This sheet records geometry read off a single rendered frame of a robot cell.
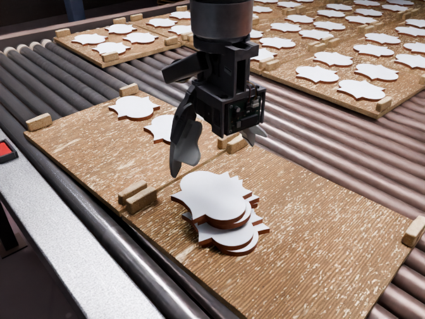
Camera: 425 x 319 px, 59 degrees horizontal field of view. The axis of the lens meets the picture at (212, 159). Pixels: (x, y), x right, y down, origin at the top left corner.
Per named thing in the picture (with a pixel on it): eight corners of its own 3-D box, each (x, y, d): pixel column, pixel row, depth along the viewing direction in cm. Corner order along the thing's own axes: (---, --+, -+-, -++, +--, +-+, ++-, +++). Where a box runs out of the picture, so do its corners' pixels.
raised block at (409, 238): (411, 249, 60) (417, 237, 59) (400, 243, 62) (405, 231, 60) (424, 230, 64) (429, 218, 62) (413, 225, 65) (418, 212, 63)
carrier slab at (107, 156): (119, 218, 69) (118, 211, 68) (24, 137, 92) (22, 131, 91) (242, 144, 89) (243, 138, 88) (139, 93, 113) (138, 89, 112)
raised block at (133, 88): (122, 98, 107) (121, 90, 105) (118, 96, 108) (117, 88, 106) (139, 92, 110) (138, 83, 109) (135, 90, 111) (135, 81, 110)
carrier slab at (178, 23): (181, 45, 150) (181, 35, 148) (128, 25, 176) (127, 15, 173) (242, 30, 169) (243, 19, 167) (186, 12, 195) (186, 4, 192)
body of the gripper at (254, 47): (219, 143, 48) (220, 51, 41) (184, 118, 54) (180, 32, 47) (264, 126, 51) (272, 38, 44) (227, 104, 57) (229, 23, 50)
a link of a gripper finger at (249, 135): (270, 159, 59) (245, 128, 52) (246, 143, 63) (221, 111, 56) (283, 144, 59) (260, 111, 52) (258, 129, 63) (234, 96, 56)
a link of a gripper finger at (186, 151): (174, 190, 49) (208, 130, 48) (153, 169, 53) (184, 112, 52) (191, 193, 52) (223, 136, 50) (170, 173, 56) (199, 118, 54)
